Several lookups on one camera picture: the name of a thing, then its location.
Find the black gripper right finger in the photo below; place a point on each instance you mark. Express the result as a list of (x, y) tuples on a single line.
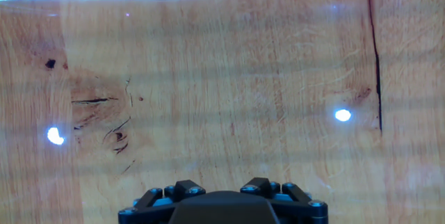
[(299, 205)]

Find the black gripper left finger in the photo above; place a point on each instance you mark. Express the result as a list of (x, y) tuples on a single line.
[(153, 205)]

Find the glossy wood-grain mat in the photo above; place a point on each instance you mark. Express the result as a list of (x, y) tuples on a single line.
[(222, 78)]

